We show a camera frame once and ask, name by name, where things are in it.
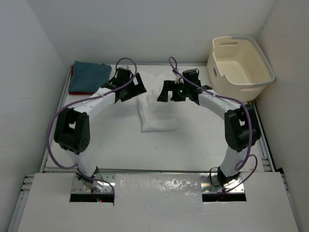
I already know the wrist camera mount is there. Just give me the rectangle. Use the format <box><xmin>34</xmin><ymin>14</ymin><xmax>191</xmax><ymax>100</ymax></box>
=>
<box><xmin>119</xmin><ymin>64</ymin><xmax>130</xmax><ymax>70</ymax></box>
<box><xmin>175</xmin><ymin>75</ymin><xmax>184</xmax><ymax>84</ymax></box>

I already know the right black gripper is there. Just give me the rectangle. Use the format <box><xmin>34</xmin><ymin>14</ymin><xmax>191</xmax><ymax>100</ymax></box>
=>
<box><xmin>157</xmin><ymin>80</ymin><xmax>190</xmax><ymax>102</ymax></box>

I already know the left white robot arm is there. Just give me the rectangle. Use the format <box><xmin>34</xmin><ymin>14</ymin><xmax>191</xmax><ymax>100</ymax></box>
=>
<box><xmin>54</xmin><ymin>68</ymin><xmax>146</xmax><ymax>186</ymax></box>

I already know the white t shirt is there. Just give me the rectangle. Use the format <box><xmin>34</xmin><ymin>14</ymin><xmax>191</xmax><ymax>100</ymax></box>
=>
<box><xmin>136</xmin><ymin>70</ymin><xmax>178</xmax><ymax>133</ymax></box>

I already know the blue t shirt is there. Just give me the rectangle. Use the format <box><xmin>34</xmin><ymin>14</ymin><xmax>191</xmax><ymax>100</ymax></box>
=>
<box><xmin>70</xmin><ymin>61</ymin><xmax>112</xmax><ymax>93</ymax></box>

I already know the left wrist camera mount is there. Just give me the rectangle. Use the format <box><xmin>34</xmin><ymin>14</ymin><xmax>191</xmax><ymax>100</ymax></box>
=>
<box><xmin>119</xmin><ymin>64</ymin><xmax>130</xmax><ymax>70</ymax></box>

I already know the red t shirt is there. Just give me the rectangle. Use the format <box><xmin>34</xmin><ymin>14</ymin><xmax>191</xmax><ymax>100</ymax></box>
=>
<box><xmin>68</xmin><ymin>65</ymin><xmax>93</xmax><ymax>96</ymax></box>

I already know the cream laundry basket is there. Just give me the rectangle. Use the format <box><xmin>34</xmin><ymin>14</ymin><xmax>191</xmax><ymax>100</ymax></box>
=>
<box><xmin>207</xmin><ymin>36</ymin><xmax>275</xmax><ymax>102</ymax></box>

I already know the reflective foil panel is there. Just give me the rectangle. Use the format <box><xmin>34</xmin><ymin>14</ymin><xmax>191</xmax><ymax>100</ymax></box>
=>
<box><xmin>114</xmin><ymin>174</ymin><xmax>202</xmax><ymax>206</ymax></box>

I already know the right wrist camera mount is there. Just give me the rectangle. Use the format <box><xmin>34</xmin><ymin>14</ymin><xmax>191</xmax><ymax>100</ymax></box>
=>
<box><xmin>175</xmin><ymin>75</ymin><xmax>184</xmax><ymax>84</ymax></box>

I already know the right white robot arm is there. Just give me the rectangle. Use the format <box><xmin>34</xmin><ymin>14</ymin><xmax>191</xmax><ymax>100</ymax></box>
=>
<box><xmin>157</xmin><ymin>69</ymin><xmax>261</xmax><ymax>187</ymax></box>

